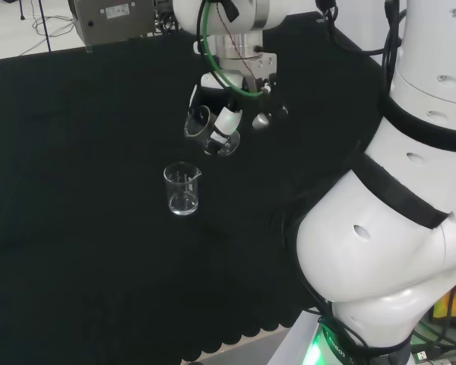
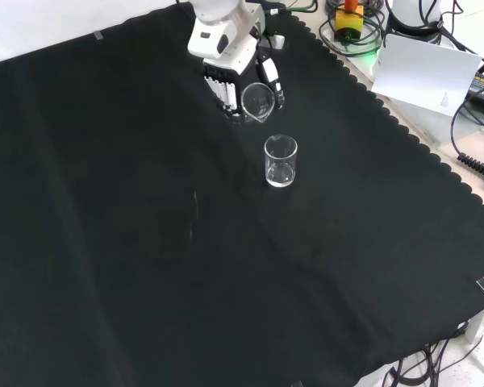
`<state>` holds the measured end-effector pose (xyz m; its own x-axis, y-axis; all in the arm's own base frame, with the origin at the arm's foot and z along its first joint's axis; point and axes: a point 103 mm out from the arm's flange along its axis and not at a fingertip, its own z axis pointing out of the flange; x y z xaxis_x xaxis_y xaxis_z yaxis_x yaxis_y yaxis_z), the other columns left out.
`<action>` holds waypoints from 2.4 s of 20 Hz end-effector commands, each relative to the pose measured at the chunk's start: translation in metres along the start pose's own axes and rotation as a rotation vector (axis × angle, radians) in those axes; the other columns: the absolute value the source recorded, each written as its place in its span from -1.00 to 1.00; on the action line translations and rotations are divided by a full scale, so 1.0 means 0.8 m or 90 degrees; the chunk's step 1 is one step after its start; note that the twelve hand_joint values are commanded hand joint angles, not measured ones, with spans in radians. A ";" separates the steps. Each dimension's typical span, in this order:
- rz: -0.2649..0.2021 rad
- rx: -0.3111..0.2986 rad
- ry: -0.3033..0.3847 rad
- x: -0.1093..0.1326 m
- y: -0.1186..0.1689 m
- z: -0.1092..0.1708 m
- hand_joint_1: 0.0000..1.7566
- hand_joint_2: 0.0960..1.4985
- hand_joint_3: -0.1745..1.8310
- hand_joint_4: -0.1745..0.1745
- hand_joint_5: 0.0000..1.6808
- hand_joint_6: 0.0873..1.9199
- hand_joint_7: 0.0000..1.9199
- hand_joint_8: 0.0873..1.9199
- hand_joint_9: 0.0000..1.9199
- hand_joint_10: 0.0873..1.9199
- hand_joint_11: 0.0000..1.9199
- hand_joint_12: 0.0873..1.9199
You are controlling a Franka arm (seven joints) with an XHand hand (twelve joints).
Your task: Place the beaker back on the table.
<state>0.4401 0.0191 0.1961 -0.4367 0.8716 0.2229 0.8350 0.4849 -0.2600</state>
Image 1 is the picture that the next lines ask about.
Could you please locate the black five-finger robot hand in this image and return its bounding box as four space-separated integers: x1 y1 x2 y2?
187 70 290 157

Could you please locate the clear glass beaker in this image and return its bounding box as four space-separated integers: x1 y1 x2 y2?
183 106 242 158
163 161 203 217

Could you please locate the black table cloth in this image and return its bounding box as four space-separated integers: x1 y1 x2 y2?
0 10 385 363

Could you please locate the grey metal control box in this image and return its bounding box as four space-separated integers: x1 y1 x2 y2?
67 0 158 53

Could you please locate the black tripod leg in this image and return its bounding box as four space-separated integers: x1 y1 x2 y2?
36 0 53 52

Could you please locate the yellow stop button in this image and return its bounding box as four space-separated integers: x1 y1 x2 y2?
431 270 456 328

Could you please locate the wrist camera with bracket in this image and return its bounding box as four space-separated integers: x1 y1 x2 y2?
245 52 279 97

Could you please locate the green cable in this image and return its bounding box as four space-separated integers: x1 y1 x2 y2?
201 0 260 98

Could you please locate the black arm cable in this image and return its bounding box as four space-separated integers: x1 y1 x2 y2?
378 0 408 98

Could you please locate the thin floor cable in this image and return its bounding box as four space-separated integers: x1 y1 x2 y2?
31 10 78 40

